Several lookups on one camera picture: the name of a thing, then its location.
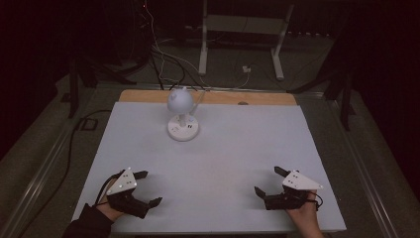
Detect metal floor rail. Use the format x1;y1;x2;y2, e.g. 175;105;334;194
325;95;399;238
0;83;100;238

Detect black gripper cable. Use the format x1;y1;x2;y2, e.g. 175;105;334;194
94;170;126;206
307;190;325;211

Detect long black floor cable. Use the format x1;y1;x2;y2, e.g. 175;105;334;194
18;109;113;237

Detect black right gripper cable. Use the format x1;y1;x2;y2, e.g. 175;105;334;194
307;190;325;211

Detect black rectangular floor bracket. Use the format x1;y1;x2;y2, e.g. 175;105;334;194
79;117;99;131

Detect white lamp cable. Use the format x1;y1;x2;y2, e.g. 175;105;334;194
189;89;206;116

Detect white round-head desk lamp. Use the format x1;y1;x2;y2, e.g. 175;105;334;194
165;85;201;143

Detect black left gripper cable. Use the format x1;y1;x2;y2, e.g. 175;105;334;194
94;170;126;206

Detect person's left hand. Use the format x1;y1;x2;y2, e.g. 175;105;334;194
98;178;126;223

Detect white metal stand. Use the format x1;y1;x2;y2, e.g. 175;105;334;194
197;0;295;81

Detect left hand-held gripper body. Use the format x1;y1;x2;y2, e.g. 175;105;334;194
105;167;151;220

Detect black metal stand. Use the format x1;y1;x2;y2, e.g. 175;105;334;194
60;58;138;119
286;63;358;132

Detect bundle of black cables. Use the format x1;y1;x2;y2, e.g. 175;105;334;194
149;46;207;91

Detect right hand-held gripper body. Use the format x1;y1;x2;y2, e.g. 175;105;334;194
263;170;324;211

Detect person's right hand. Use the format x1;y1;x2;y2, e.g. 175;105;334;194
285;190;321;229

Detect white table mat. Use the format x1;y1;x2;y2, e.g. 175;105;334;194
71;101;348;234

